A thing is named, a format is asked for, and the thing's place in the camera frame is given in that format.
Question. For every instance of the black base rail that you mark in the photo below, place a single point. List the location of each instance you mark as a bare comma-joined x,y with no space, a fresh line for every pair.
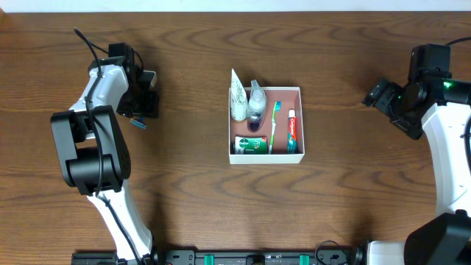
327,253

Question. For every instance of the clear blue soap pump bottle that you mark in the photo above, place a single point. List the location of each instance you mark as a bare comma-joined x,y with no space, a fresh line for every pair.
256,108

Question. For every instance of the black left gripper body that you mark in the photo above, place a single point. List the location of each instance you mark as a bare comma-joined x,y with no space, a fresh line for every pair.
140,104

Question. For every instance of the green white toothbrush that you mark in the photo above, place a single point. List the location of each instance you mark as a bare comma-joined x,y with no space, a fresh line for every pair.
276,108

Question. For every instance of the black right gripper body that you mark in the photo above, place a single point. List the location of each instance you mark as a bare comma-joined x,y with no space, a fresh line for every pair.
380,97

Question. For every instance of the blue disposable razor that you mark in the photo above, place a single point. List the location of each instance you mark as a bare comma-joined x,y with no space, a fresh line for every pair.
138,122

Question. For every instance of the cream box with pink inside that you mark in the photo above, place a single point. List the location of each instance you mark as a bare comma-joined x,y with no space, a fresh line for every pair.
290,98

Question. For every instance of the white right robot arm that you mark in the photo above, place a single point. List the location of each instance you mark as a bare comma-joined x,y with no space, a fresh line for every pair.
439,109

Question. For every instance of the white Pantene tube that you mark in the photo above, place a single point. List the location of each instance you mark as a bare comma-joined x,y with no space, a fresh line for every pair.
238,98

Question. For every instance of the Colgate toothpaste tube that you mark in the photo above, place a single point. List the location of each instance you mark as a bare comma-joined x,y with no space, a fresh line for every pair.
292,135

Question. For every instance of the green Dettol soap box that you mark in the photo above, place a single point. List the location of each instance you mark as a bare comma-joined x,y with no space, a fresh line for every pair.
250,145

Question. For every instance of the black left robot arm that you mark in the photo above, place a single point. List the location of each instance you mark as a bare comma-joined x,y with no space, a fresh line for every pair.
94,157

